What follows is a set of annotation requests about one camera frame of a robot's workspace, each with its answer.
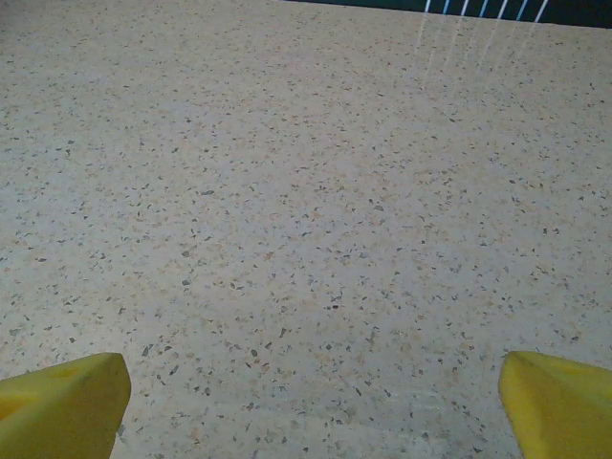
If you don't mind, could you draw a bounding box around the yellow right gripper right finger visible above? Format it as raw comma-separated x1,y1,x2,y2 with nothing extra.
498,350,612,459

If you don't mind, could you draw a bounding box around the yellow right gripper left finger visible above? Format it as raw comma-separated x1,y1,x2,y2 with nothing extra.
0,352,132,459

